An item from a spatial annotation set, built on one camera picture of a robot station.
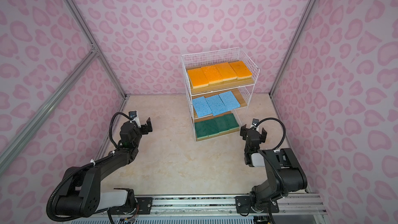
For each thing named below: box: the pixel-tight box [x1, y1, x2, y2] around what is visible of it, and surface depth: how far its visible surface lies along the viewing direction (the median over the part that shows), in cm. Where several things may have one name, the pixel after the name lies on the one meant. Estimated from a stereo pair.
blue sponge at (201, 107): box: [192, 96, 213, 118], surface depth 80 cm
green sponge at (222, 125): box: [209, 113, 235, 137], surface depth 101 cm
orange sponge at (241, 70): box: [229, 60, 253, 80], surface depth 73 cm
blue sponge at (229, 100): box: [218, 90, 241, 112], surface depth 83 cm
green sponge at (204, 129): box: [194, 118, 214, 140], surface depth 99 cm
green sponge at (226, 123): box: [216, 113, 240, 136], surface depth 102 cm
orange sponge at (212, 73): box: [201, 64, 224, 85], surface depth 71 cm
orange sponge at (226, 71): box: [214, 61, 238, 82], surface depth 72 cm
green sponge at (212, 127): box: [200, 114, 225, 140], surface depth 100 cm
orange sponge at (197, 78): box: [187, 67, 209, 89], surface depth 69 cm
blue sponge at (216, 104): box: [204, 94, 229, 117], surface depth 82 cm
